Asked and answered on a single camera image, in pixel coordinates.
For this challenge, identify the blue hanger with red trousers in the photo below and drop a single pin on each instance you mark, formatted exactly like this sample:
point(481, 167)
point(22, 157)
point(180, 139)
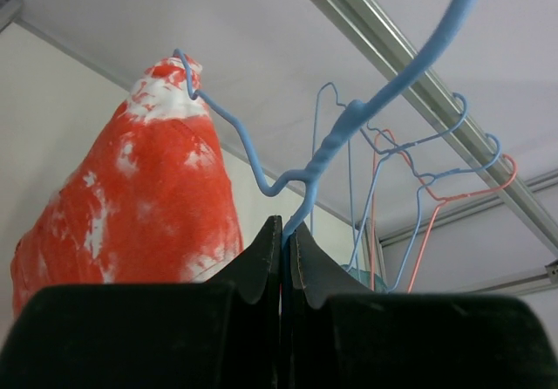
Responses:
point(353, 116)

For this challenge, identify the blue empty wire hanger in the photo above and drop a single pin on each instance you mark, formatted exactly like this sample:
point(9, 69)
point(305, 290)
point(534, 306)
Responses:
point(385, 146)

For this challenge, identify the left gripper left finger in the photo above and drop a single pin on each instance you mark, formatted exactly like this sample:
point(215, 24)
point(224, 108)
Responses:
point(223, 333)

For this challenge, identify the teal plastic bin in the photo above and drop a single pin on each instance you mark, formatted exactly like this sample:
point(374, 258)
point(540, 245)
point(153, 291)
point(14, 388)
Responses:
point(373, 282)

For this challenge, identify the red white trousers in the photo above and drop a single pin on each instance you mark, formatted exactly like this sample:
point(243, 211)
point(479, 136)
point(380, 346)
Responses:
point(151, 202)

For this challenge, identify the blue hanger with grey trousers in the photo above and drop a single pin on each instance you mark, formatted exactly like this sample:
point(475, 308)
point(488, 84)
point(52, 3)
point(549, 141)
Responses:
point(379, 158)

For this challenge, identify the aluminium frame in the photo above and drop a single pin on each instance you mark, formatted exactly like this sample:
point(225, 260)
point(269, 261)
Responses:
point(523, 283)

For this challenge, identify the pink wire hanger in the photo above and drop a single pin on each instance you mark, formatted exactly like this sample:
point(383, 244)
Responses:
point(442, 202)

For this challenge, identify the aluminium hanging rail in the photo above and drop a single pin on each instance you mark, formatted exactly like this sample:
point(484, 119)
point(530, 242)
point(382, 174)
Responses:
point(365, 24)

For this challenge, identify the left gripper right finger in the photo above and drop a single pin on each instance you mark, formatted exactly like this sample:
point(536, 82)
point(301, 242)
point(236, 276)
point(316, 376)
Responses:
point(345, 335)

